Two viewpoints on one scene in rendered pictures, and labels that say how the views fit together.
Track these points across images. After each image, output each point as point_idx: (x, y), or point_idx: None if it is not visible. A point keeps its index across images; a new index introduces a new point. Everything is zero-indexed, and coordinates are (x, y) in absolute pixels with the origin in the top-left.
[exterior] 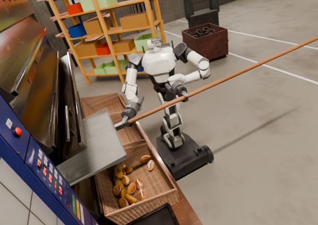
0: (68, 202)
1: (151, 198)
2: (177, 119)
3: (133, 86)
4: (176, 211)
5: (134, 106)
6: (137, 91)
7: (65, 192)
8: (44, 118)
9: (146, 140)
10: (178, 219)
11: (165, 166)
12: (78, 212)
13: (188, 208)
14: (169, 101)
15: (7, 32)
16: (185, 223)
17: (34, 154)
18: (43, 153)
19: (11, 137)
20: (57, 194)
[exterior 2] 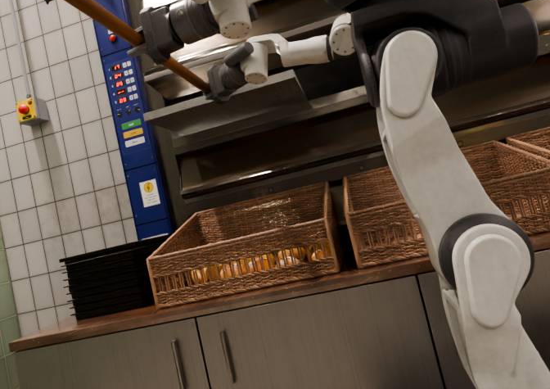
0: (123, 115)
1: (169, 237)
2: (432, 244)
3: (339, 22)
4: (150, 308)
5: (224, 63)
6: (329, 39)
7: (128, 107)
8: (198, 50)
9: (417, 260)
10: (137, 309)
11: (261, 291)
12: (128, 133)
13: (128, 317)
14: (371, 104)
15: None
16: (119, 315)
17: (119, 60)
18: (132, 66)
19: (105, 38)
20: (114, 97)
